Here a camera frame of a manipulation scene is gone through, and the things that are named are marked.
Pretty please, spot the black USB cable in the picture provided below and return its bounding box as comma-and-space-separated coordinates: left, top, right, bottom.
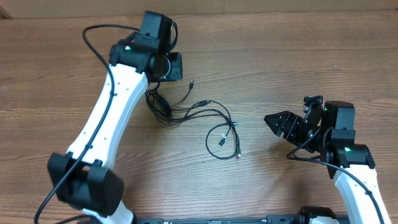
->
204, 121, 243, 161
144, 79, 240, 131

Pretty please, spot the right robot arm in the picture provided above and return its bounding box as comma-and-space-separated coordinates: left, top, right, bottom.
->
264, 96, 391, 223

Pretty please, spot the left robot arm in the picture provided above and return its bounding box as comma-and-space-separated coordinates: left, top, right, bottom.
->
47, 11, 182, 223

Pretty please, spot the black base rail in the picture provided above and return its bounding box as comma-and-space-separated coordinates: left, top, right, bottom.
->
77, 205, 349, 224

